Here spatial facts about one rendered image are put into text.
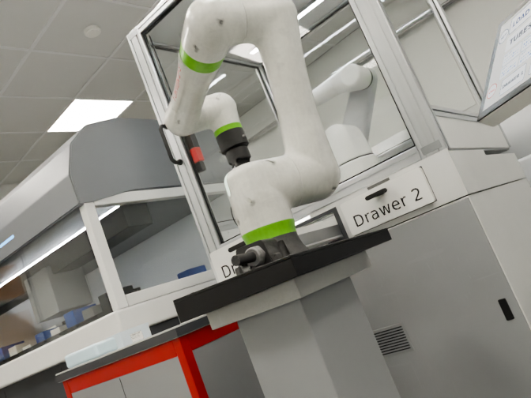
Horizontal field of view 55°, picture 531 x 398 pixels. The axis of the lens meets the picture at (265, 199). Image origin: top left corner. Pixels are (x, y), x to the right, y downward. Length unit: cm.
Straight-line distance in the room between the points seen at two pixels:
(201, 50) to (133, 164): 129
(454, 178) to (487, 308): 38
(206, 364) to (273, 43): 84
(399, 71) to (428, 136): 21
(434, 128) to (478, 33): 335
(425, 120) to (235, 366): 89
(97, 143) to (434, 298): 157
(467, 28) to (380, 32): 329
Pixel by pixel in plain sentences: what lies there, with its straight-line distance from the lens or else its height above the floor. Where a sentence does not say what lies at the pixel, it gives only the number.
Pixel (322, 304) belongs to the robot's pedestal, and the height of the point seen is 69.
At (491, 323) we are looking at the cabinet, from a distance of 161.
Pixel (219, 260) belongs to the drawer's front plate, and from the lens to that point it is 158.
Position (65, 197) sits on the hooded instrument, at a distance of 231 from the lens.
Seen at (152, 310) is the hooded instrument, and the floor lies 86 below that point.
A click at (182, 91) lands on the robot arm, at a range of 145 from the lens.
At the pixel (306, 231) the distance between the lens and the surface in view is 155.
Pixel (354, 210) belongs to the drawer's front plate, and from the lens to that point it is 166.
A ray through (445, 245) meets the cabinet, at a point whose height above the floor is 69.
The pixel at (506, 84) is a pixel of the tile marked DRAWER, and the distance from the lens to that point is 141.
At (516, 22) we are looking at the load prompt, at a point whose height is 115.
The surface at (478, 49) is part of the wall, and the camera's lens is 488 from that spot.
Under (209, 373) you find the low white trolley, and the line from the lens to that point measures 145.
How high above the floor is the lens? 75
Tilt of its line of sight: 10 degrees up
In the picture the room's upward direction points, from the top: 22 degrees counter-clockwise
